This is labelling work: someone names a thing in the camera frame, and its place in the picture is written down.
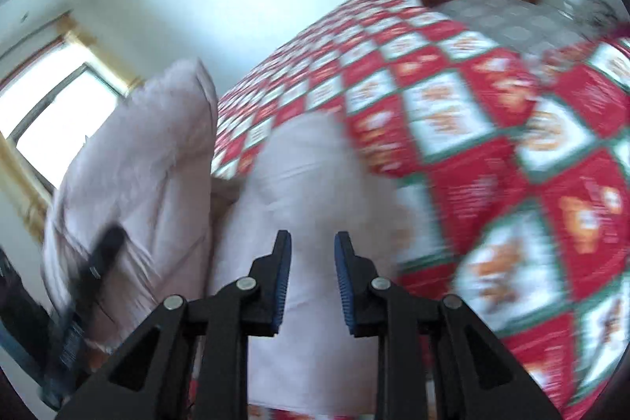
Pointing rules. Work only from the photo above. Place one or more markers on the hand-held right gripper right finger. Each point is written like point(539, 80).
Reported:
point(344, 282)

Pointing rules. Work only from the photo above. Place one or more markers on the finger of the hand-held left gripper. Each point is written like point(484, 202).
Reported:
point(103, 255)

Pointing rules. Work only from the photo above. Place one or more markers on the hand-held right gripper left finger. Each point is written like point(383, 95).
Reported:
point(283, 282)

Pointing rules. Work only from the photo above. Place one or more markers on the light grey quilted jacket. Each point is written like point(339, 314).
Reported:
point(305, 184)

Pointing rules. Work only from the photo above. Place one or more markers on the yellow curtain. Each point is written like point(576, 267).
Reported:
point(24, 188)
point(103, 56)

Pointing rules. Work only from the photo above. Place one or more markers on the window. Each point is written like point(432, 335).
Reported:
point(64, 105)

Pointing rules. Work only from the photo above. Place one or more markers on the red checkered printed bedspread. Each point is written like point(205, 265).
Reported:
point(492, 129)

